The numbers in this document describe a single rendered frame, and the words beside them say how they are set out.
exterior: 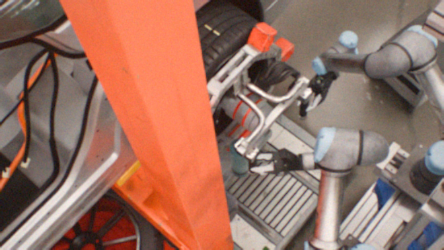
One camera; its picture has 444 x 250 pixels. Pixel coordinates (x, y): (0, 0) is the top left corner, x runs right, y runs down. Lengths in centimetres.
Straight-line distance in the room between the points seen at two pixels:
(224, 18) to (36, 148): 99
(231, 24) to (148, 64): 133
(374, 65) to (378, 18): 170
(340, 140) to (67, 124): 108
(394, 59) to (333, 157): 45
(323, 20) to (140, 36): 288
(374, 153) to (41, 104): 132
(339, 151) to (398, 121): 161
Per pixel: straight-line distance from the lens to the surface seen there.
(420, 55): 217
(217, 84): 220
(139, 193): 254
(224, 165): 303
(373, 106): 348
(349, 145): 188
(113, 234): 294
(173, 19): 99
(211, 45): 224
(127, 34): 92
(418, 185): 239
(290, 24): 373
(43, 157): 259
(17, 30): 166
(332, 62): 236
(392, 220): 246
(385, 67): 212
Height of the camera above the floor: 302
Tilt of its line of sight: 64 degrees down
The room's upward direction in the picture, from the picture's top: 8 degrees counter-clockwise
